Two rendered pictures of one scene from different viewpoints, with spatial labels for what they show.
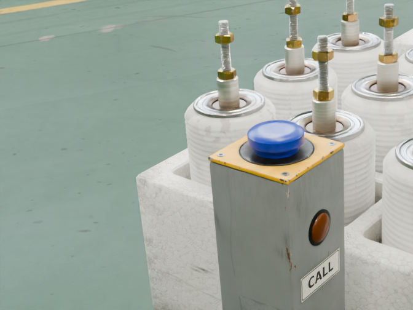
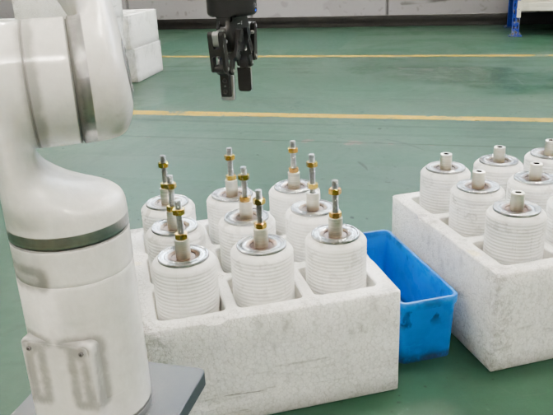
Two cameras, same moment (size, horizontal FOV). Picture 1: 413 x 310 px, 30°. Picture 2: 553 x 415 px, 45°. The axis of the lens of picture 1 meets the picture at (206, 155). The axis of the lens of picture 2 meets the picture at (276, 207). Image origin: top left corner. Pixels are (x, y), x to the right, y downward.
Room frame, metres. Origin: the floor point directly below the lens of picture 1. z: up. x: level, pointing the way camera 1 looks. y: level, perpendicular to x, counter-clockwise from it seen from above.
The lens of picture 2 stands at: (-0.09, -0.81, 0.67)
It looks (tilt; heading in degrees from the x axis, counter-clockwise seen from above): 21 degrees down; 33
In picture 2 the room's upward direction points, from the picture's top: 3 degrees counter-clockwise
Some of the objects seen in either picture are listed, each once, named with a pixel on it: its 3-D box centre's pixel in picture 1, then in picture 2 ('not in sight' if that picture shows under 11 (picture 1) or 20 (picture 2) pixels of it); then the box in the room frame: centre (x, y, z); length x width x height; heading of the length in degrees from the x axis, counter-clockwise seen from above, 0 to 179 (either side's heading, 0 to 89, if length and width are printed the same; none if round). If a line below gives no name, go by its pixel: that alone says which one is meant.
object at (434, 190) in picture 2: not in sight; (443, 211); (1.15, -0.41, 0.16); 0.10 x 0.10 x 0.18
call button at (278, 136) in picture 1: (276, 143); not in sight; (0.50, -0.05, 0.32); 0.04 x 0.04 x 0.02
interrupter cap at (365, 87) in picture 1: (387, 87); (246, 216); (0.76, -0.20, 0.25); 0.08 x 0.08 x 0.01
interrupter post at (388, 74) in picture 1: (387, 75); (245, 210); (0.76, -0.20, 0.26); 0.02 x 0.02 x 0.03
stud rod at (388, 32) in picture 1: (388, 40); (244, 188); (0.76, -0.20, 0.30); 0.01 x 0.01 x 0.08
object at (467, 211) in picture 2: not in sight; (474, 233); (1.07, -0.49, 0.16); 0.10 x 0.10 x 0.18
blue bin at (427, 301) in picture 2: not in sight; (392, 291); (0.96, -0.38, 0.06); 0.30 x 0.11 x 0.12; 47
